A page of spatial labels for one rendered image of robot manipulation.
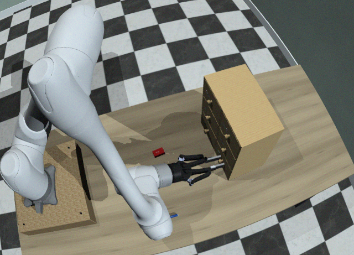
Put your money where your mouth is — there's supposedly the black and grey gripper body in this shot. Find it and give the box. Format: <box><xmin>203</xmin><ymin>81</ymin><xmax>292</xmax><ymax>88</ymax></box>
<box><xmin>168</xmin><ymin>161</ymin><xmax>192</xmax><ymax>183</ymax></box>

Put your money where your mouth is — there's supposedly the red nine-volt battery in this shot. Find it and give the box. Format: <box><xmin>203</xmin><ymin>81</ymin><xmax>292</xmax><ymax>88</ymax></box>
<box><xmin>152</xmin><ymin>147</ymin><xmax>165</xmax><ymax>158</ymax></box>

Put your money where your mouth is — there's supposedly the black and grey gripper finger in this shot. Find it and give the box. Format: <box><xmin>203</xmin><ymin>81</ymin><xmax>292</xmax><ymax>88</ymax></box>
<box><xmin>178</xmin><ymin>154</ymin><xmax>221</xmax><ymax>168</ymax></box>
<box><xmin>185</xmin><ymin>163</ymin><xmax>224</xmax><ymax>186</ymax></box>

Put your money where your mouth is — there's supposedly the small wooden chest of drawers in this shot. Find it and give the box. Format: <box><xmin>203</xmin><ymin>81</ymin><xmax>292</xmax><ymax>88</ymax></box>
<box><xmin>204</xmin><ymin>64</ymin><xmax>284</xmax><ymax>181</ymax></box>

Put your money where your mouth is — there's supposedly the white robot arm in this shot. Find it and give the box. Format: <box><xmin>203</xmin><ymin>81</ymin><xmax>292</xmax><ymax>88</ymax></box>
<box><xmin>0</xmin><ymin>4</ymin><xmax>173</xmax><ymax>241</ymax></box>

